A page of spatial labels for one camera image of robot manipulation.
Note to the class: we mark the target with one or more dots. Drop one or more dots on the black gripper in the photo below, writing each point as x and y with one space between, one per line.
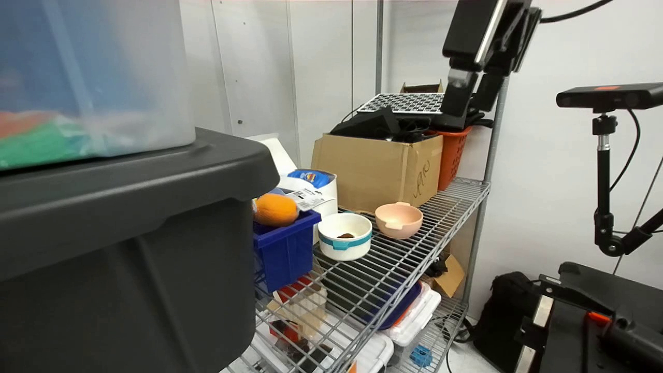
467 31

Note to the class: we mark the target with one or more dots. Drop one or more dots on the orange round sponge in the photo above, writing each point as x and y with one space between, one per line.
275 210

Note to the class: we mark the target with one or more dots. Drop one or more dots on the white bowl teal band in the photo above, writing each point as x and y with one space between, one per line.
344 248

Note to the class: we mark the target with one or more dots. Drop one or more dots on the black white keyboard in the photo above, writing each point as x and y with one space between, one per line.
405 103

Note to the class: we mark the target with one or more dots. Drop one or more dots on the orange plastic bin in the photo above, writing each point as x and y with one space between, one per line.
451 157

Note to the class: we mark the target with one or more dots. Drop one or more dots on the brown paper bag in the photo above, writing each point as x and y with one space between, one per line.
376 173

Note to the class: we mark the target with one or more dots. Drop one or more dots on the loose cardboard piece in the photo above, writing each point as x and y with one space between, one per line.
448 275

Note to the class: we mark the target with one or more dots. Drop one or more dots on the small brown lump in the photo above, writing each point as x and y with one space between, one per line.
346 234

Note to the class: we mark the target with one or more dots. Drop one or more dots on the dark blue flat case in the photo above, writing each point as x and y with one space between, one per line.
374 290

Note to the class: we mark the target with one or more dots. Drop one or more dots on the black bag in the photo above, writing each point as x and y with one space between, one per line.
503 317

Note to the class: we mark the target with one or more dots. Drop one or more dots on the white lidded container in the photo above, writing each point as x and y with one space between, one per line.
414 317

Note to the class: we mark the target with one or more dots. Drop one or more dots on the black robot cart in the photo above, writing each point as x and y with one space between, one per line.
607 297

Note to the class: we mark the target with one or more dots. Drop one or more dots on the blue plastic bin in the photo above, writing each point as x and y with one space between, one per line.
287 251

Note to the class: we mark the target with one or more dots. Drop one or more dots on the small blue round part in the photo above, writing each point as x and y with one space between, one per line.
420 354

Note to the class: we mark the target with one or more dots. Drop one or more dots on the clear plastic storage tote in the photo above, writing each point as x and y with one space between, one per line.
104 68

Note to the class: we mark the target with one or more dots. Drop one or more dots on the dark grey storage tote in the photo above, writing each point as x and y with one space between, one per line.
136 275

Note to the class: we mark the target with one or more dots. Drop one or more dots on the black stereo camera bar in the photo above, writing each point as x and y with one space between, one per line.
607 95

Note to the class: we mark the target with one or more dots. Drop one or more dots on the black camera stand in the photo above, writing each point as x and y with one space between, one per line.
603 192

